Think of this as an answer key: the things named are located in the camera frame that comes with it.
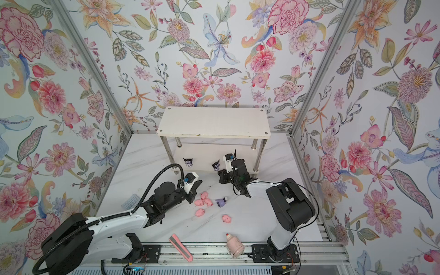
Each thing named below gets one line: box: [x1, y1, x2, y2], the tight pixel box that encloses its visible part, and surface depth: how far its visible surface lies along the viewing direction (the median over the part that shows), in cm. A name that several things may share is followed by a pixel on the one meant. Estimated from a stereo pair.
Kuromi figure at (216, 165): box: [211, 159, 220, 172], surface depth 92 cm
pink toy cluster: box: [194, 191, 214, 207], surface depth 90 cm
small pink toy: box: [194, 208, 206, 218], surface depth 86 cm
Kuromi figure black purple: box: [182, 158, 194, 167], surface depth 95 cm
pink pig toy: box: [221, 214, 233, 224], surface depth 84 cm
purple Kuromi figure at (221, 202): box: [214, 196, 229, 208], surface depth 89 cm
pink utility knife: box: [168, 233, 194, 262], surface depth 77 cm
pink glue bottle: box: [225, 233, 245, 259], surface depth 72 cm
